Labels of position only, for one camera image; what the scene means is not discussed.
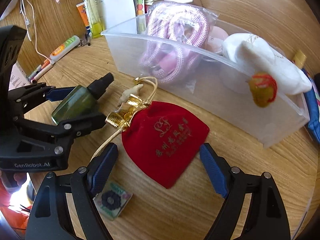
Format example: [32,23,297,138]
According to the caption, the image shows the yellow green spray bottle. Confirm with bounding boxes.
[85,0,103,38]

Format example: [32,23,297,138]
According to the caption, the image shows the black orange round case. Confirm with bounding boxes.
[313,73,320,93]

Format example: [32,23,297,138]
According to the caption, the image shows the white medicine box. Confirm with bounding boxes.
[9,61,31,90]

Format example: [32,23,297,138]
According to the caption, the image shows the white green orange tube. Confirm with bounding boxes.
[49,35,80,62]

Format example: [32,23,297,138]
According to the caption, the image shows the yellow sunscreen bottle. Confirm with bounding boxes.
[292,49,307,69]

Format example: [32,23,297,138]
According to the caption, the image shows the pink rope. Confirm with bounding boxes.
[138,0,218,86]

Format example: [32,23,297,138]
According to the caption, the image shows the clear plastic storage bin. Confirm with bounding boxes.
[103,15,310,147]

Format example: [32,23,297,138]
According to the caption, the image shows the white earphone cable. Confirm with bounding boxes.
[18,0,61,61]

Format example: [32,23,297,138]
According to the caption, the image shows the pink round jar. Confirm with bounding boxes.
[204,26,229,55]

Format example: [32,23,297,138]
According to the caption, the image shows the orange marker pen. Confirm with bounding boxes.
[28,60,55,82]

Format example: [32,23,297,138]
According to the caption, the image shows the white drawstring pouch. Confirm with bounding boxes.
[221,33,312,95]

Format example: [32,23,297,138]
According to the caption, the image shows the person's left hand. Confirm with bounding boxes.
[1,171,27,193]

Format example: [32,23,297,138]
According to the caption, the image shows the colourful embroidered charm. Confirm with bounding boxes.
[248,72,278,108]

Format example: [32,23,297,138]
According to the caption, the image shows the dark green spray bottle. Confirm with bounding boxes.
[52,73,114,125]

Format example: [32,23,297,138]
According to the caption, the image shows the metal nail clipper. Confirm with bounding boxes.
[80,31,92,47]

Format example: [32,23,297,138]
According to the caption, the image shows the blue zip pouch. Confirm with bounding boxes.
[302,68,319,144]

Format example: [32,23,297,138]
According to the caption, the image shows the red velvet pouch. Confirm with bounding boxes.
[106,96,209,189]

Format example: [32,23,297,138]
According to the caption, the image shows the floral square tile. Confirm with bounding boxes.
[94,181,133,220]

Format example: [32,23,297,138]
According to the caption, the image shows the white paper bag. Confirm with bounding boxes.
[95,0,136,30]

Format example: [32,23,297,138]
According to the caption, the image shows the beige seashell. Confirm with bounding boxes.
[118,83,143,106]

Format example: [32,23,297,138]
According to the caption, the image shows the fruit pattern box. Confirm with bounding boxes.
[133,0,145,16]

